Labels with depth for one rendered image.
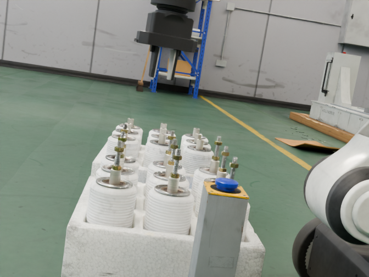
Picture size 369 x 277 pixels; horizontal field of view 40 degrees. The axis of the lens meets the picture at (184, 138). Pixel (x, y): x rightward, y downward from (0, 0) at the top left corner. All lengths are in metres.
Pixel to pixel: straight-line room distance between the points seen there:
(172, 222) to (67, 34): 6.44
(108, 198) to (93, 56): 6.37
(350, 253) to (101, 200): 0.52
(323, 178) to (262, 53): 6.64
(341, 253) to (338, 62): 4.52
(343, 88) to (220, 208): 4.71
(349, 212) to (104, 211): 0.46
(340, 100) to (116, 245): 4.60
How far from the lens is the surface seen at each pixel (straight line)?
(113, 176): 1.04
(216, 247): 0.88
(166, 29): 1.00
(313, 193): 1.00
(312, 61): 7.82
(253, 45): 7.55
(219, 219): 0.86
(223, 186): 0.86
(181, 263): 1.02
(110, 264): 1.02
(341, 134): 4.73
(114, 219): 1.03
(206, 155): 1.55
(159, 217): 1.02
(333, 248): 1.18
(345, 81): 5.55
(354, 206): 0.92
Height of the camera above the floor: 0.53
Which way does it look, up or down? 9 degrees down
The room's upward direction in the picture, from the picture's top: 9 degrees clockwise
